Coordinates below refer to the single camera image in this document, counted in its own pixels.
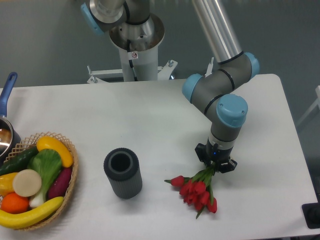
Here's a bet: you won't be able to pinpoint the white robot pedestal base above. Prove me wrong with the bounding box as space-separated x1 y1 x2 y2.
87 46 178 84

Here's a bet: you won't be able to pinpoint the white frame at right edge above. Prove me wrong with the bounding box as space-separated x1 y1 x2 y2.
296 85 320 128

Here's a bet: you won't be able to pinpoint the purple sweet potato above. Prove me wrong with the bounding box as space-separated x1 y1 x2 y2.
47 168 72 200

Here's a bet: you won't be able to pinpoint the red tulip bouquet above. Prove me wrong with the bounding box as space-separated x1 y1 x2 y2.
164 163 218 218

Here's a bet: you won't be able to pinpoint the orange fruit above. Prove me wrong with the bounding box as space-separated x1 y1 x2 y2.
0 192 29 214

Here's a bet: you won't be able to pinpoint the yellow bell pepper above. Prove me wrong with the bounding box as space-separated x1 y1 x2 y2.
0 172 18 196

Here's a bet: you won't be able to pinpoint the dark green cucumber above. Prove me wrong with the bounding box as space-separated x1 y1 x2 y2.
0 146 39 176

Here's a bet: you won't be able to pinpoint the black device at table edge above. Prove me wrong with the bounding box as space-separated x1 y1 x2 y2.
301 202 320 229

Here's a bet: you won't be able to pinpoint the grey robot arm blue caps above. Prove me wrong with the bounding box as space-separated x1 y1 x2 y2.
80 0 260 173

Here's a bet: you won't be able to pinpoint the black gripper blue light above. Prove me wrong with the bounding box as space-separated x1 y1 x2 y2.
194 140 237 174

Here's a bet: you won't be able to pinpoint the green bok choy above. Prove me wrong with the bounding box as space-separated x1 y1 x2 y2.
27 149 62 209

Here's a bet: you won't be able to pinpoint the blue handled saucepan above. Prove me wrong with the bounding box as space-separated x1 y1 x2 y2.
0 72 21 166

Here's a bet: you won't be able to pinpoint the yellow banana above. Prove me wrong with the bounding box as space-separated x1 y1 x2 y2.
0 196 64 230

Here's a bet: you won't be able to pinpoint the woven wicker basket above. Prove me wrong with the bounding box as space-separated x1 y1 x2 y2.
0 132 79 231

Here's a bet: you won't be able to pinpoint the beige round disc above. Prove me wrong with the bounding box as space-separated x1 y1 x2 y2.
12 169 42 197

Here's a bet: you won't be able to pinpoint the dark grey ribbed vase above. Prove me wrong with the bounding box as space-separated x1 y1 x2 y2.
103 147 143 199

